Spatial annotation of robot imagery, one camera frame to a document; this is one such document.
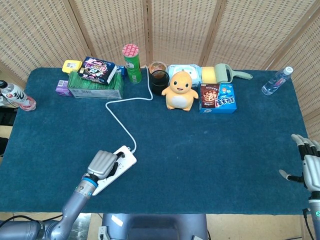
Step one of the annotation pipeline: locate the orange lidded noodle cup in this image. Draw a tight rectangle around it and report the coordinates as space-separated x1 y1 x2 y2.
148 61 168 74

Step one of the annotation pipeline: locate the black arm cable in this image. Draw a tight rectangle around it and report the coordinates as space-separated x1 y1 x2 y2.
302 207 315 240

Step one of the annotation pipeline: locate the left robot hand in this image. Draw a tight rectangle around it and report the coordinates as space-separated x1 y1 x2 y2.
86 149 125 180

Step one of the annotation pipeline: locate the yellow lidded container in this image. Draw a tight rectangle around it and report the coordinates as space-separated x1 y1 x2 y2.
62 59 83 74

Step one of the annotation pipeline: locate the grey robot torso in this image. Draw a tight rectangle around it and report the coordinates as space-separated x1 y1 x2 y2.
98 213 208 240

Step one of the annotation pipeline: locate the wicker folding screen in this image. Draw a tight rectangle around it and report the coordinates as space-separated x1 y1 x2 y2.
0 0 320 141

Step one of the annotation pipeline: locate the yellow plush toy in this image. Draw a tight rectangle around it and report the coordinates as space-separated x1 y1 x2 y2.
161 70 200 112

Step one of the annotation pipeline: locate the blue cookie box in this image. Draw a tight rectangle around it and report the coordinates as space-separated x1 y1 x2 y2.
198 83 238 115

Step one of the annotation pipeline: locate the black floor cable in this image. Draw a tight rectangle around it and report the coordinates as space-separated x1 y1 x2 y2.
0 213 63 226

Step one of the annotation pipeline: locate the wet wipes pack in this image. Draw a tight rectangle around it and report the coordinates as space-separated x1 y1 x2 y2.
166 63 203 88

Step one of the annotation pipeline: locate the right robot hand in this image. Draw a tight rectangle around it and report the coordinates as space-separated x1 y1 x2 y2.
278 133 320 192

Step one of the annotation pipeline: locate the blue carpet mat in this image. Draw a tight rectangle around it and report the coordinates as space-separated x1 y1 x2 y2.
0 67 311 216

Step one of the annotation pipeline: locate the black mesh pen holder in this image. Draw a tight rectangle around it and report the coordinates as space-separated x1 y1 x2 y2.
149 69 170 97

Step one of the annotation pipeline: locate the white drink bottle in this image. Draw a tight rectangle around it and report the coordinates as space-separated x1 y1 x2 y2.
0 83 37 112

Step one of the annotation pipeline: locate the green lint roller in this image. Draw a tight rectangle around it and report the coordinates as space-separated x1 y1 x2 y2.
214 63 253 83

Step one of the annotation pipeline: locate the black snack bag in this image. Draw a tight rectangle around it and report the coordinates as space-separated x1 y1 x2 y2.
77 56 118 86

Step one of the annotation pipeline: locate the large green and grey box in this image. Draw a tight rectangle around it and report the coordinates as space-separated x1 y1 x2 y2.
67 71 125 100

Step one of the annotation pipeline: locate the white power strip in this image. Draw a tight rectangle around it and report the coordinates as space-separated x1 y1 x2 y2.
91 145 138 196

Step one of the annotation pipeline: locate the yellow sponge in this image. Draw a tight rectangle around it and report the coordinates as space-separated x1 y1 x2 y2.
201 65 218 82

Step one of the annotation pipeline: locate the small purple box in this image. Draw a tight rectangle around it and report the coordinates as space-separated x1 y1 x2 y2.
55 79 73 97

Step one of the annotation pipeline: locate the small blue carton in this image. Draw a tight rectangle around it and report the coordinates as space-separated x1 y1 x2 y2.
116 65 128 80

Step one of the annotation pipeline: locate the white power cable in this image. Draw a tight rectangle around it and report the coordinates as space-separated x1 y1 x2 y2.
105 65 154 154

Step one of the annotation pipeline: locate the green chips can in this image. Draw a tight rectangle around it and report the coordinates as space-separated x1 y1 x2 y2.
121 43 143 84

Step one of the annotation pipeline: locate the clear water bottle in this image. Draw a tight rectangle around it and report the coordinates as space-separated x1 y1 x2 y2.
261 66 294 96

